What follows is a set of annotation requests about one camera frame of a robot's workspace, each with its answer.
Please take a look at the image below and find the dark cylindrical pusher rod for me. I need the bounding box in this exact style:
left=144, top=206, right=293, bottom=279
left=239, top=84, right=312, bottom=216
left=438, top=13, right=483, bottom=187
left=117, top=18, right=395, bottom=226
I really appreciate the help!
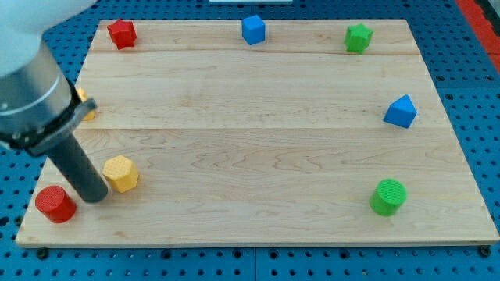
left=46, top=134, right=108, bottom=203

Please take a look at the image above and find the yellow hexagon block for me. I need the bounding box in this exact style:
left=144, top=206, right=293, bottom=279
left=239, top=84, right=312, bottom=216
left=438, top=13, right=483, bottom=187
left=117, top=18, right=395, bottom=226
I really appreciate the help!
left=102, top=155, right=139, bottom=193

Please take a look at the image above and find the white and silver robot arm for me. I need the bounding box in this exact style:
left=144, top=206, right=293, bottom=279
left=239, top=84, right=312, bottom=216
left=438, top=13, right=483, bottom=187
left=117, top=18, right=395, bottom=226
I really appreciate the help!
left=1, top=0, right=108, bottom=203

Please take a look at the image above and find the yellow heart block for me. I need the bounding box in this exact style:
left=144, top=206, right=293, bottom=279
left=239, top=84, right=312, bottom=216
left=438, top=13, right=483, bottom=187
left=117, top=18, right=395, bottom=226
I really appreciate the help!
left=76, top=87, right=97, bottom=122

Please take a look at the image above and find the red cylinder block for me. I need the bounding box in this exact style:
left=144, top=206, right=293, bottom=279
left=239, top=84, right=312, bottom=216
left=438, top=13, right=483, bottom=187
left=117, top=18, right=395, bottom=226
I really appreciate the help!
left=35, top=185, right=77, bottom=223

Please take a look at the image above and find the red star block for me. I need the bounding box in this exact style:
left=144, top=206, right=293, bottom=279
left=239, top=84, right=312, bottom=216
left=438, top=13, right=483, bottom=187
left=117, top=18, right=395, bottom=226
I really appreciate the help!
left=107, top=20, right=137, bottom=50

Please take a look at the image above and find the wooden board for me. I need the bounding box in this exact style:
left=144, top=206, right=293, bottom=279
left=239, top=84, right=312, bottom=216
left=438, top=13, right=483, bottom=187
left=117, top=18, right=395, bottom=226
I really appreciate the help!
left=16, top=20, right=499, bottom=248

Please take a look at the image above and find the blue cube block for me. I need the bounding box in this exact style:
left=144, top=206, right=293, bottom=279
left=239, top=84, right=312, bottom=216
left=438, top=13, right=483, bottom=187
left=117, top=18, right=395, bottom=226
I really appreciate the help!
left=241, top=15, right=266, bottom=45

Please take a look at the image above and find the green star block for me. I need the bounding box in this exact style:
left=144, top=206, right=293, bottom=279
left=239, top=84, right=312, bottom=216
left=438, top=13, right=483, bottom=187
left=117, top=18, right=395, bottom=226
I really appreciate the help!
left=344, top=23, right=373, bottom=54

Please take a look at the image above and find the green cylinder block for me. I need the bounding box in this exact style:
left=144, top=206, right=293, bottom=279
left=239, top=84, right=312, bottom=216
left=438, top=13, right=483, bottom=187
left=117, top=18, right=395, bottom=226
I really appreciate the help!
left=369, top=178, right=407, bottom=216

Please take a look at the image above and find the blue pentagon block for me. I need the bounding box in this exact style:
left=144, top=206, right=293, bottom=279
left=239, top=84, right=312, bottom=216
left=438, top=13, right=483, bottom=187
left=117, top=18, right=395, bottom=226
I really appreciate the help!
left=383, top=94, right=417, bottom=129

